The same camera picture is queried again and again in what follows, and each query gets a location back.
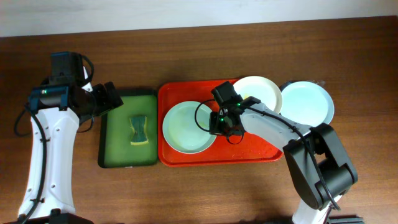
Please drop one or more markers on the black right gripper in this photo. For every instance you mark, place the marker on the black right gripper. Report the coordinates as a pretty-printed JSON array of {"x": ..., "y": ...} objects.
[{"x": 219, "y": 123}]

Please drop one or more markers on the light blue round plate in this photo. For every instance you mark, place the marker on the light blue round plate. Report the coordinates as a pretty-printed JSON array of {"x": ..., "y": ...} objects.
[{"x": 307, "y": 103}]

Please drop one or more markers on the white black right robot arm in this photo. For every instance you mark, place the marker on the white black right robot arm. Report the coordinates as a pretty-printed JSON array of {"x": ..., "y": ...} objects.
[{"x": 319, "y": 165}]

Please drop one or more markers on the cream round plate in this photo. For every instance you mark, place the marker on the cream round plate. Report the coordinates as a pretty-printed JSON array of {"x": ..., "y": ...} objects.
[{"x": 261, "y": 88}]

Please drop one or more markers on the dark green rectangular tray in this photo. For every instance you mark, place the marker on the dark green rectangular tray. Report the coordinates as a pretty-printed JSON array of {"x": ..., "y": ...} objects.
[{"x": 115, "y": 149}]

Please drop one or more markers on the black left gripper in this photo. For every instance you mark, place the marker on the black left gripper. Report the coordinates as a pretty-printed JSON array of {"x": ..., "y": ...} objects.
[{"x": 104, "y": 98}]

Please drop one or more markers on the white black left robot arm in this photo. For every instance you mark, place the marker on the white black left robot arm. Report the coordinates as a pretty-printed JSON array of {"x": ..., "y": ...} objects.
[{"x": 55, "y": 112}]

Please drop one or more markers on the red plastic tray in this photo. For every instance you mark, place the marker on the red plastic tray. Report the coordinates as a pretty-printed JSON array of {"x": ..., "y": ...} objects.
[{"x": 251, "y": 148}]

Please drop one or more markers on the light green round plate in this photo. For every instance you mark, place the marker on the light green round plate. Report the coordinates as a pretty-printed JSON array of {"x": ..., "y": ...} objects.
[{"x": 181, "y": 131}]

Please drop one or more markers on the yellow green scrub sponge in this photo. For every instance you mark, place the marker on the yellow green scrub sponge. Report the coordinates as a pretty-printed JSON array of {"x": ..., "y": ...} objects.
[{"x": 138, "y": 125}]

